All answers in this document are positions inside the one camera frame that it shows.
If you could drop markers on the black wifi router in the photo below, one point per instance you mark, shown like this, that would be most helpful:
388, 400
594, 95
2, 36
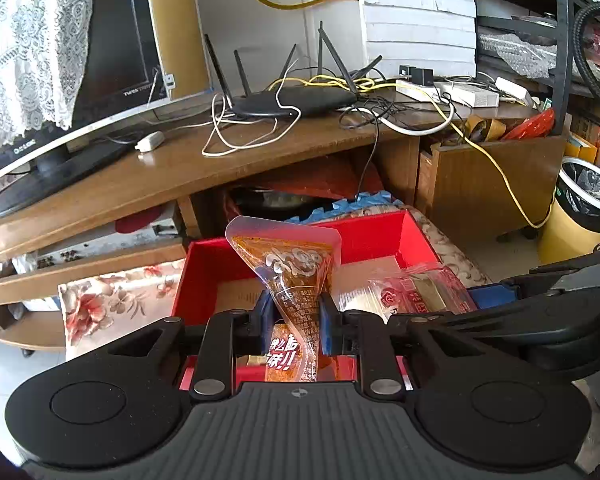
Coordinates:
314, 97

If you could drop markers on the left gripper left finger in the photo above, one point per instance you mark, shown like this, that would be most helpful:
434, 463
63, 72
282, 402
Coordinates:
228, 336

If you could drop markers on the floral beige table cloth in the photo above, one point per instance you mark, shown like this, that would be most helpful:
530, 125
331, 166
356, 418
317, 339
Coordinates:
120, 304

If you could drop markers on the white power strip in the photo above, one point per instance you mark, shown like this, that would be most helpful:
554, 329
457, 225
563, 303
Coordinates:
468, 93

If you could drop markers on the silver media player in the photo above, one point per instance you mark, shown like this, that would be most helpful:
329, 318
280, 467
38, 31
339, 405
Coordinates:
147, 227

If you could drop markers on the blue foam mat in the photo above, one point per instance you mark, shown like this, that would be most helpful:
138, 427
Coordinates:
365, 204

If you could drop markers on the red plastic bag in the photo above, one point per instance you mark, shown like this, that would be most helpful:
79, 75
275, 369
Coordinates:
534, 127

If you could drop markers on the white small adapter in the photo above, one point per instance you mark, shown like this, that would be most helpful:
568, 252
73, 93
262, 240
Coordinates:
150, 142

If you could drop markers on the orange spicy snack packet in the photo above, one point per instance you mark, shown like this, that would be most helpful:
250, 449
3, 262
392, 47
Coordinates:
295, 263

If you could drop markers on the black metal shelf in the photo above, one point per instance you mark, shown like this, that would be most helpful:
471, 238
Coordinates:
528, 42

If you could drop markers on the pink red cake packet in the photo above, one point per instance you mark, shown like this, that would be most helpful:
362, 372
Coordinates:
424, 289

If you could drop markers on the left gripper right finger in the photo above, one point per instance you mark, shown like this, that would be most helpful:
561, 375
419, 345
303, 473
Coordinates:
365, 336

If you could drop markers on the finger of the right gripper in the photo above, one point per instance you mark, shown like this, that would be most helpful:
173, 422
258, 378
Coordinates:
492, 295

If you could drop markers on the clear bag white bun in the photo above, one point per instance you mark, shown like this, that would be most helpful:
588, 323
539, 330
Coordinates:
352, 287

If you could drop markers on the brown cardboard box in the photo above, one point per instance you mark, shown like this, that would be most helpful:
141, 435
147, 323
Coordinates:
474, 196

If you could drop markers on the red cardboard box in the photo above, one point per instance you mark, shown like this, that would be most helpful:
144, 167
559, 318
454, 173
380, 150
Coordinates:
415, 244

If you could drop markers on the yellow trash bin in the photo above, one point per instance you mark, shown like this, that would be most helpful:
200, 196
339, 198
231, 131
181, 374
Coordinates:
573, 227

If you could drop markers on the white lace cloth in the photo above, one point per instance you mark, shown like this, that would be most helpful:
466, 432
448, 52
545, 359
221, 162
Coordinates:
43, 53

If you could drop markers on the black television monitor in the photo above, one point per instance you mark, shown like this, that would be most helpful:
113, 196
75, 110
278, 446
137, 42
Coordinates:
142, 55

